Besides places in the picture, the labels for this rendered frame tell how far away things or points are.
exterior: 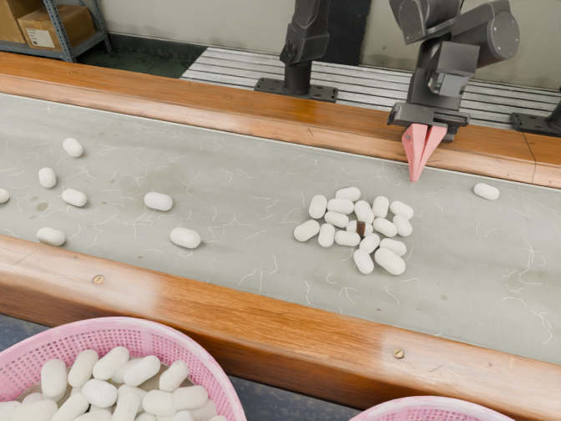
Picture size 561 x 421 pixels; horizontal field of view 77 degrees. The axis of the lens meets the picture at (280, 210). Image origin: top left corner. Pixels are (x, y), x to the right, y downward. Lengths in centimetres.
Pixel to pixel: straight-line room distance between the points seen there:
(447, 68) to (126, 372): 47
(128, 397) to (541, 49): 264
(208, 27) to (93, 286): 242
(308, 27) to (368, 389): 65
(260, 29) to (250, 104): 196
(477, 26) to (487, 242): 27
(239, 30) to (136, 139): 207
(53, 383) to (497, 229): 53
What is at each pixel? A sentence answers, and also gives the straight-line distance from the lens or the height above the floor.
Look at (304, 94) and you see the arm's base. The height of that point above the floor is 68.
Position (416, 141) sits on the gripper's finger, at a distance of 53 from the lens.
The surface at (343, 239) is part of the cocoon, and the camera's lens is 44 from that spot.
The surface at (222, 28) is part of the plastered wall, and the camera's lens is 268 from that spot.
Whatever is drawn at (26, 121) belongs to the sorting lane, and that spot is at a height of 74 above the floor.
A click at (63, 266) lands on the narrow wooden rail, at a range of 44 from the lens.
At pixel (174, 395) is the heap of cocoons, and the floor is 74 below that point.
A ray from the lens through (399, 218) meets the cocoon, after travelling 48.
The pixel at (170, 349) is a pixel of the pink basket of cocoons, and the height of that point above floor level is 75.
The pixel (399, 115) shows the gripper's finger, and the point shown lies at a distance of 53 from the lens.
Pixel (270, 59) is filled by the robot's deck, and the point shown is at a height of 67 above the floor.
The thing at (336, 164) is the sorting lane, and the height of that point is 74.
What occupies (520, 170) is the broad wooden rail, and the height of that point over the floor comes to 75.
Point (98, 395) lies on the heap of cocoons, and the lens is 38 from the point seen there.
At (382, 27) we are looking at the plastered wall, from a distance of 250.
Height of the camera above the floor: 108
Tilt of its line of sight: 45 degrees down
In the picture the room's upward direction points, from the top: 3 degrees clockwise
